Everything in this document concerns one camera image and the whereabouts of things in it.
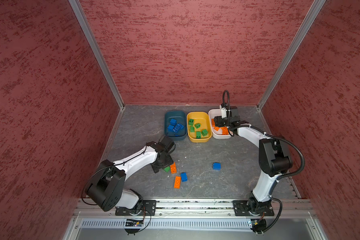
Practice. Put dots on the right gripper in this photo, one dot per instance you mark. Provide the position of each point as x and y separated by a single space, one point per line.
218 121

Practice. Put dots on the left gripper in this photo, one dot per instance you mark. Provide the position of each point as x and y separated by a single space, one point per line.
169 162

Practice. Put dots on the white plastic bin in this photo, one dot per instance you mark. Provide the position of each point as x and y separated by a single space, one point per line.
218 134

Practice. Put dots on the orange lego bottom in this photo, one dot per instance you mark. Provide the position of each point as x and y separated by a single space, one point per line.
177 183

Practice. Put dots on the yellow plastic bin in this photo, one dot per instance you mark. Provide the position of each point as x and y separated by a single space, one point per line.
204 120

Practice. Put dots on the large blue lego bottom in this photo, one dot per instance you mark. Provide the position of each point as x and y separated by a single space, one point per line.
178 127

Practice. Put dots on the teal plastic bin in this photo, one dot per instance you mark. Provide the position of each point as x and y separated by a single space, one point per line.
180 116

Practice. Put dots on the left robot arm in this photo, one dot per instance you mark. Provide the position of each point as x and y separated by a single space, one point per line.
106 186

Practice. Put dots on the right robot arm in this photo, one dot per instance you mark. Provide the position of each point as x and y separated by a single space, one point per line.
274 157

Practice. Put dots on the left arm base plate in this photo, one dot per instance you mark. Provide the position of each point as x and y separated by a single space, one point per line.
150 207

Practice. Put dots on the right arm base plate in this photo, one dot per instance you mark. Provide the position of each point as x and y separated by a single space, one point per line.
241 207

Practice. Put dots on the aluminium front rail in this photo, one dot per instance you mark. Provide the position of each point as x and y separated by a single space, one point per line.
204 208

